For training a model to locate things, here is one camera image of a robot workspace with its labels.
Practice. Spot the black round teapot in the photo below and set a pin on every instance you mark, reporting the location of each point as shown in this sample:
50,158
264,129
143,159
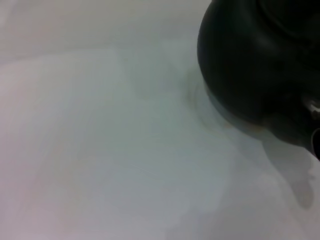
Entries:
250,62

